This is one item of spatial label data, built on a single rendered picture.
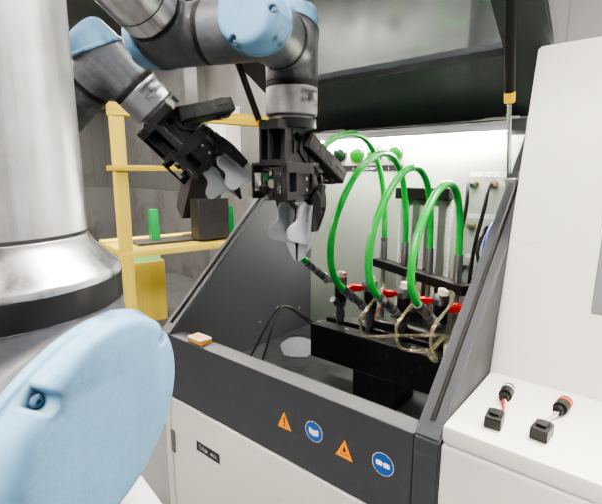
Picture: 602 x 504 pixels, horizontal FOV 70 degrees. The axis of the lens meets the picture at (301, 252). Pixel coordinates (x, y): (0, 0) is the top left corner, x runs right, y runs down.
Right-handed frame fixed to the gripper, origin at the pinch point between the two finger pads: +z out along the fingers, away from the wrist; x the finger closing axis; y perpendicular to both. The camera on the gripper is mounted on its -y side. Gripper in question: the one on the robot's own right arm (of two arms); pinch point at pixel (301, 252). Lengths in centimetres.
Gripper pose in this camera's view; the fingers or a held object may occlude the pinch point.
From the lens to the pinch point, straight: 68.6
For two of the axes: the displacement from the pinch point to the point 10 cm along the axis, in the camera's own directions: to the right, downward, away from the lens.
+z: 0.0, 9.8, 1.8
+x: 7.7, 1.2, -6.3
